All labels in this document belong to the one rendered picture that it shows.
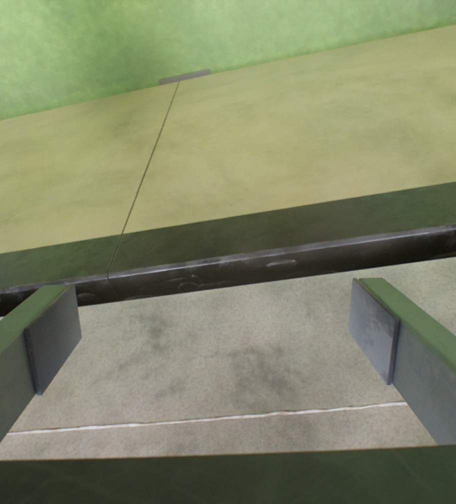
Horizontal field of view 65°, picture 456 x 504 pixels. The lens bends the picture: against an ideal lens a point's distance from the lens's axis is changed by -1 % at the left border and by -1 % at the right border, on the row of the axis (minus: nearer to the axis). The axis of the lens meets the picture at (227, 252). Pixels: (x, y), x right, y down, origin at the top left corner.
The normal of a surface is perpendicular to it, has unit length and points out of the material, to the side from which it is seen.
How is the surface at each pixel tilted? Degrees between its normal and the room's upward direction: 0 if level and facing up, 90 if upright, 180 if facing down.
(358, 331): 88
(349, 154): 90
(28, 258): 90
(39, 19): 0
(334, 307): 80
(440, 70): 90
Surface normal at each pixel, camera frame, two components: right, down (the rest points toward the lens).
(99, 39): -0.01, 0.65
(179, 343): -0.19, -0.62
